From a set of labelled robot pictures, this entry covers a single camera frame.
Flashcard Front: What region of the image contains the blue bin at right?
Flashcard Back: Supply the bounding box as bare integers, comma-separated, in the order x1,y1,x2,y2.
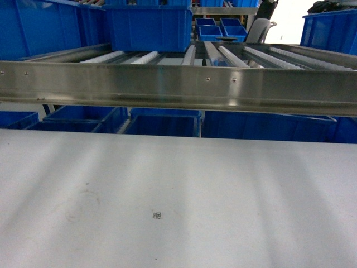
300,9,356,55

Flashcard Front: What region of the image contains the stainless steel roller shelf rack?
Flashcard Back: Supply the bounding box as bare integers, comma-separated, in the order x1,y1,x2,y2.
1,42,356,117

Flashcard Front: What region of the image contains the grey office chair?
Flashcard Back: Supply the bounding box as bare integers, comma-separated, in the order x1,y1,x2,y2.
216,18,278,44

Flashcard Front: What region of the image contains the small printed label sticker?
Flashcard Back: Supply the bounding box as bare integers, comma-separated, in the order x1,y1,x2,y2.
152,212,162,219

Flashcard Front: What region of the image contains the large blue bin on shelf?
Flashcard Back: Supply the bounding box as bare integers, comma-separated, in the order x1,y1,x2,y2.
104,5,192,52

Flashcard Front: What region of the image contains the blue bin under shelf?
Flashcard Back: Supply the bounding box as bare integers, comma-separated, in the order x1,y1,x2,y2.
201,111,337,142

